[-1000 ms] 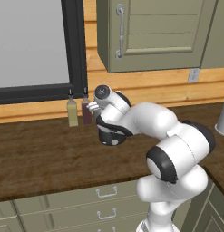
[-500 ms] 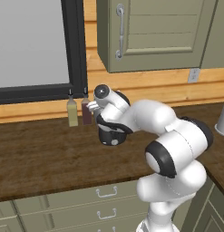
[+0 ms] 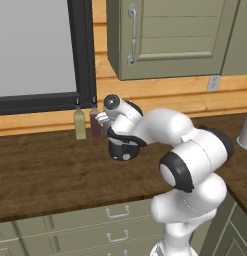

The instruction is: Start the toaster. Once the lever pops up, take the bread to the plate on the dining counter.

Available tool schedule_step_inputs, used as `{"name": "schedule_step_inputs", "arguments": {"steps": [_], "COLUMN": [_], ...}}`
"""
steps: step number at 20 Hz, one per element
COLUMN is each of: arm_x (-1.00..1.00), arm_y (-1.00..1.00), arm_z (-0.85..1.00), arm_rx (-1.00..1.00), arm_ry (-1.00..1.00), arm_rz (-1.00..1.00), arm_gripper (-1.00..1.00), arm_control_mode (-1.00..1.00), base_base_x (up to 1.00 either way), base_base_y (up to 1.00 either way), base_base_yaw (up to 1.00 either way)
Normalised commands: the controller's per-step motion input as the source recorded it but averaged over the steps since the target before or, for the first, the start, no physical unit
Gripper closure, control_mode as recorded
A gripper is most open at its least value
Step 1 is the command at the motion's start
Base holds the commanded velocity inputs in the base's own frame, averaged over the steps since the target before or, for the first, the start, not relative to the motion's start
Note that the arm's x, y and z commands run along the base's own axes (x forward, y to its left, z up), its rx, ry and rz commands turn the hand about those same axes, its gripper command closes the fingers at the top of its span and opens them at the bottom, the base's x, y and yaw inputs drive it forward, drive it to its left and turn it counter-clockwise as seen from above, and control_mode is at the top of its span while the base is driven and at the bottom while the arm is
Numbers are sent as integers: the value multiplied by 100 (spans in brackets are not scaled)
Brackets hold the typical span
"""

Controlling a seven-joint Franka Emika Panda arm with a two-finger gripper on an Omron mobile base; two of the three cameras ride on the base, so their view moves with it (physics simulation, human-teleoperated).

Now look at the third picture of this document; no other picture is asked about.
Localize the olive drawer front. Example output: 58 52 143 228
49 198 160 232
20 222 169 256

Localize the silver drawer handle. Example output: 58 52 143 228
107 249 129 256
105 204 131 220
106 229 130 244

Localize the grey wall socket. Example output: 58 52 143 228
206 75 222 93

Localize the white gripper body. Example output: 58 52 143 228
95 111 113 134

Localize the grey rounded appliance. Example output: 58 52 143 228
236 106 247 152

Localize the black framed window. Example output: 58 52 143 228
0 0 98 117

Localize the plain olive cupboard door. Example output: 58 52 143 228
221 0 247 77

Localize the yellow oil bottle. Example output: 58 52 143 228
73 98 88 141

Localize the dark red bottle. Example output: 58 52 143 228
89 95 103 139

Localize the olive base cupboard door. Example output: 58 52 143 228
0 221 22 256
208 199 247 256

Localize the silver cupboard door handle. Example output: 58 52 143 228
127 3 139 67

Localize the olive wall cupboard door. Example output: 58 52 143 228
106 0 242 81

